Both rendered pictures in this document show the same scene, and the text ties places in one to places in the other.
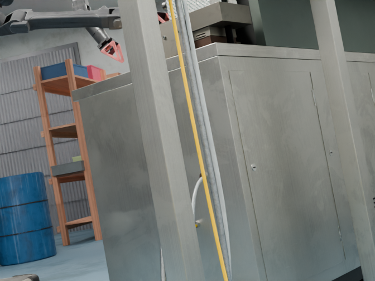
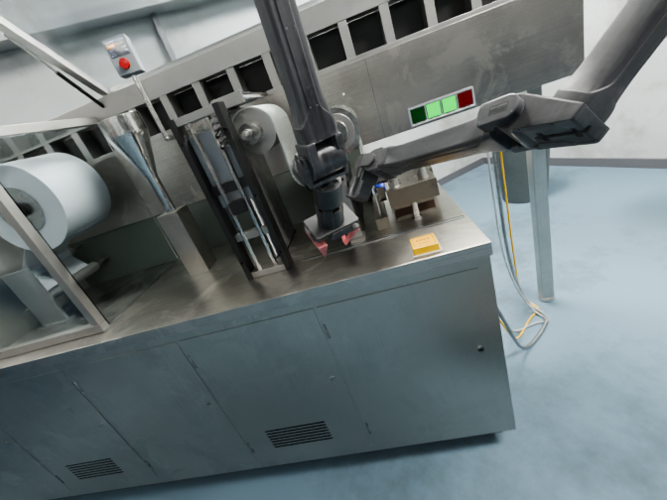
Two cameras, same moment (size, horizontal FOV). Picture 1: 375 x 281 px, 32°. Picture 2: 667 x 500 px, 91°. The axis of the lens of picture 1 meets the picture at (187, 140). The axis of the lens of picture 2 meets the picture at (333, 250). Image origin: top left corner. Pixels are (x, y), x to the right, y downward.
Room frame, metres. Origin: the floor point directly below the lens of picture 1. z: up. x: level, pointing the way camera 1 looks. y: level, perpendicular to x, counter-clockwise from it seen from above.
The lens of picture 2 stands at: (2.99, 0.84, 1.35)
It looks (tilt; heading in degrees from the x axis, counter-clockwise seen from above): 24 degrees down; 243
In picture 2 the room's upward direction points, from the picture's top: 20 degrees counter-clockwise
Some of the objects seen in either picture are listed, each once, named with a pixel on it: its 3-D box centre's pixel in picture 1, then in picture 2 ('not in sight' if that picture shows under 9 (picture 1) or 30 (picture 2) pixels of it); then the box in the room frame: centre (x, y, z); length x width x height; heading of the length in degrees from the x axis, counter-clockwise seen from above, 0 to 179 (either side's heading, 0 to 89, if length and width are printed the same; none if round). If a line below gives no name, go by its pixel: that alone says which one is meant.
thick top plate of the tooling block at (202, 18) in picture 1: (187, 30); (404, 179); (2.13, -0.06, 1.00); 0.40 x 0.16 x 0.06; 51
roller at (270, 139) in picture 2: not in sight; (263, 128); (2.49, -0.31, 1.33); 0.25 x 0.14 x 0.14; 51
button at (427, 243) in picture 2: not in sight; (424, 244); (2.40, 0.23, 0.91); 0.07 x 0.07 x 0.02; 51
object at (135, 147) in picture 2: not in sight; (169, 207); (2.86, -0.59, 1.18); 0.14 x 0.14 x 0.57
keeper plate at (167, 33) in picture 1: (174, 38); not in sight; (2.05, -0.02, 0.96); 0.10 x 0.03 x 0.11; 51
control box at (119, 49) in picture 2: not in sight; (123, 57); (2.78, -0.42, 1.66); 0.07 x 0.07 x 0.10; 68
